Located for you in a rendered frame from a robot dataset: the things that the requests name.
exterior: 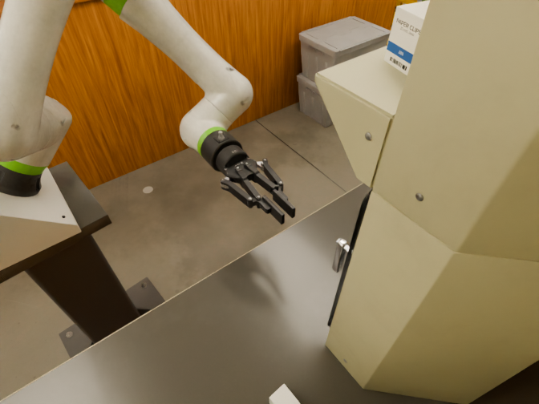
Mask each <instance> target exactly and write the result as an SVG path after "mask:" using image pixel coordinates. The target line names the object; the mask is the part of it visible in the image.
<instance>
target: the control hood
mask: <svg viewBox="0 0 539 404"><path fill-rule="evenodd" d="M386 49H387V46H385V47H382V48H379V49H378V50H374V51H372V52H369V53H367V54H364V55H361V56H359V57H357V58H354V59H351V60H348V61H346V62H344V63H340V64H338V65H336V66H333V67H330V68H327V69H325V70H323V71H319V72H318V73H317V74H315V79H314V81H315V82H316V85H317V87H318V90H319V92H320V94H321V96H322V99H323V101H324V103H325V105H326V109H327V110H328V112H329V115H330V117H331V120H332V122H333V124H334V127H335V129H336V131H337V133H338V136H339V138H340V140H341V142H342V145H343V147H344V150H345V152H346V154H347V157H348V159H349V161H350V163H351V166H352V168H353V170H354V172H355V175H356V177H357V178H358V179H359V180H361V181H362V182H363V183H364V184H365V185H367V186H368V187H369V188H373V187H374V183H375V179H376V176H377V173H378V170H379V165H380V163H381V160H382V157H383V153H384V150H385V147H386V144H387V139H388V136H389V134H390V131H391V126H392V124H393V120H394V118H395V113H396V110H397V107H398V105H399V100H400V97H401V95H402V91H403V87H404V84H405V81H406V78H407V76H406V75H405V74H404V73H403V72H401V71H399V70H398V69H396V68H395V67H393V66H392V65H391V64H389V63H387V62H386V61H384V56H385V53H386Z"/></svg>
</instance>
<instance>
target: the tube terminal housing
mask: <svg viewBox="0 0 539 404"><path fill-rule="evenodd" d="M325 345H326V346H327V347H328V349H329V350H330V351H331V352H332V353H333V355H334V356H335V357H336V358H337V359H338V360H339V361H340V362H341V363H342V365H343V366H344V367H345V368H346V370H347V371H348V372H349V373H350V374H351V376H352V377H353V378H354V379H355V381H356V382H357V383H358V384H359V385H360V386H361V387H362V388H363V389H365V390H374V391H380V392H386V393H391V394H401V395H407V396H412V397H417V398H427V399H432V400H438V401H443V402H453V403H459V404H469V403H470V402H473V401H474V400H476V399H477V398H479V397H480V396H482V395H483V394H486V393H487V392H489V391H490V390H492V389H493V388H495V387H496V386H499V385H500V384H501V383H502V382H505V381H506V380H508V379H509V378H511V377H512V376H514V375H515V374H518V373H519V372H521V371H522V370H524V369H525V368H527V367H528V366H531V365H532V364H533V363H534V362H537V361H538V360H539V0H430V2H429V5H428V9H427V13H426V15H425V18H424V21H423V25H422V28H421V31H420V34H419V38H418V42H417V44H416V47H415V52H414V54H413V57H412V61H411V65H410V68H409V71H408V73H407V78H406V81H405V84H404V87H403V91H402V95H401V97H400V100H399V105H398V107H397V110H396V113H395V118H394V120H393V124H392V126H391V131H390V134H389V136H388V139H387V144H386V147H385V150H384V153H383V157H382V160H381V163H380V165H379V170H378V173H377V176H376V179H375V183H374V187H373V191H371V195H370V199H369V201H368V204H367V209H366V211H365V214H364V217H363V222H362V225H361V228H360V230H359V235H358V238H357V241H356V244H355V248H354V252H353V254H352V257H351V262H350V264H349V267H348V270H347V273H346V278H345V281H344V283H343V286H342V291H341V293H340V297H339V299H338V304H337V307H336V310H335V313H334V317H333V320H332V323H331V326H330V331H329V333H328V336H327V339H326V344H325Z"/></svg>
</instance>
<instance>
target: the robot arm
mask: <svg viewBox="0 0 539 404"><path fill-rule="evenodd" d="M101 1H102V2H103V3H105V4H106V5H107V6H108V7H109V8H111V9H112V10H113V11H114V12H116V13H117V14H118V15H119V17H120V19H121V20H123V21H124V22H126V23H127V24H128V25H129V26H131V27H132V28H133V29H135V30H136V31H138V32H139V33H140V34H142V35H143V36H144V37H145V38H146V39H147V40H149V41H150V42H151V43H153V44H154V45H155V46H156V47H158V48H159V49H160V50H161V51H163V52H164V53H165V54H166V55H167V56H168V57H169V58H170V59H171V60H172V61H173V62H174V63H175V64H176V65H177V66H178V67H180V68H181V69H182V70H183V71H184V72H185V73H186V74H187V75H188V76H189V77H190V78H191V79H192V80H193V81H194V83H195V84H198V85H199V87H200V88H201V89H202V90H203V91H204V92H205V97H204V98H203V99H202V100H201V101H200V102H199V103H198V104H197V105H196V106H195V107H194V108H193V109H191V110H190V111H189V112H188V113H187V114H186V115H185V116H184V117H183V119H182V120H181V122H180V137H181V138H182V140H183V141H184V143H185V144H186V145H187V146H188V147H190V148H191V149H193V150H195V151H196V152H198V153H199V154H200V155H201V156H202V157H203V158H204V159H205V160H206V161H207V162H208V164H209V165H210V166H211V167H212V168H213V169H214V170H215V171H217V172H222V173H223V174H224V175H225V178H224V179H221V189H223V190H226V191H228V192H230V193H231V194H233V195H234V196H235V197H237V198H238V199H239V200H240V201H241V202H242V203H243V204H245V205H246V206H247V207H249V208H252V207H253V206H256V205H257V208H261V209H262V210H263V211H264V212H265V213H267V214H269V213H270V214H271V215H272V216H273V217H274V218H275V219H276V220H277V221H278V222H279V223H280V224H284V223H285V221H284V220H285V214H284V213H283V212H282V211H281V210H280V209H279V208H278V207H277V206H276V205H275V204H274V203H273V202H272V201H271V200H270V199H269V198H268V197H267V196H266V195H264V196H262V198H261V195H260V194H259V193H258V191H257V190H256V188H255V187H254V186H253V185H252V184H251V183H250V182H249V181H250V180H252V181H253V182H254V183H258V184H259V185H261V186H262V187H263V188H264V189H265V190H266V191H268V192H269V193H271V194H272V195H273V200H274V201H275V202H276V203H277V204H278V205H279V206H280V207H281V208H282V209H283V210H284V211H285V212H286V213H287V214H288V215H289V216H290V217H291V218H294V217H295V207H294V206H293V205H292V204H291V203H290V202H289V201H288V196H286V195H285V194H284V193H283V192H282V191H283V181H282V180H281V179H280V177H279V176H278V175H277V174H276V172H275V171H274V170H273V169H272V168H271V167H270V166H269V164H268V160H267V159H266V158H264V159H263V160H262V161H261V162H256V160H252V159H250V158H249V156H248V155H247V154H246V153H245V152H244V151H243V149H242V146H241V144H240V143H239V142H238V141H237V140H236V139H235V138H234V137H233V136H232V135H230V134H229V133H228V132H227V129H228V128H229V127H230V125H231V124H232V123H233V122H234V121H235V120H236V119H237V118H238V117H239V116H240V115H241V114H242V113H243V112H244V111H246V110H247V109H248V108H249V106H250V104H251V103H252V101H253V88H252V85H251V83H250V82H249V80H248V79H247V78H246V77H245V76H244V75H242V74H241V73H240V72H238V71H237V70H236V69H235V68H233V67H232V66H231V65H230V64H228V63H227V62H226V61H225V60H224V59H223V58H222V57H221V56H220V55H219V54H218V53H217V52H216V51H215V50H214V49H213V48H212V47H211V46H210V45H209V44H208V43H207V42H206V41H205V40H204V39H203V38H202V37H201V36H200V35H199V34H198V33H197V32H196V31H195V30H194V29H193V28H192V27H191V26H190V25H189V24H188V23H187V22H186V21H185V20H184V18H183V17H182V16H181V15H180V14H179V12H178V11H177V10H176V9H175V7H174V6H173V5H172V4H171V2H170V1H169V0H101ZM74 2H75V0H5V3H4V7H3V10H2V16H1V19H0V192H1V193H4V194H7V195H11V196H20V197H30V196H35V195H37V194H38V193H39V191H40V189H41V187H42V185H41V176H42V173H43V171H44V170H45V169H46V168H47V167H48V166H49V164H50V163H51V161H52V159H53V157H54V155H55V153H56V152H57V150H58V148H59V146H60V144H61V143H62V141H63V138H64V136H65V135H66V133H67V131H68V129H69V127H70V125H71V123H72V115H71V113H70V112H69V111H68V110H67V109H66V108H65V107H64V106H63V105H62V104H61V103H59V102H58V101H56V100H54V99H52V98H51V97H49V96H46V92H47V85H48V82H49V78H50V75H51V69H52V66H53V63H54V60H55V55H56V52H57V50H58V46H59V42H60V39H61V37H62V34H63V31H64V28H65V26H66V23H67V20H68V17H69V15H70V12H71V9H72V7H73V5H74ZM257 168H260V169H261V170H262V171H264V173H265V175H266V176H267V177H268V178H269V179H267V178H266V177H265V176H263V175H262V174H261V173H260V172H259V171H258V170H257ZM233 182H234V183H239V184H240V185H241V186H242V187H243V188H244V189H245V190H246V191H247V193H248V194H247V193H246V192H244V191H243V190H242V189H241V188H239V187H238V186H237V185H236V184H234V183H233Z"/></svg>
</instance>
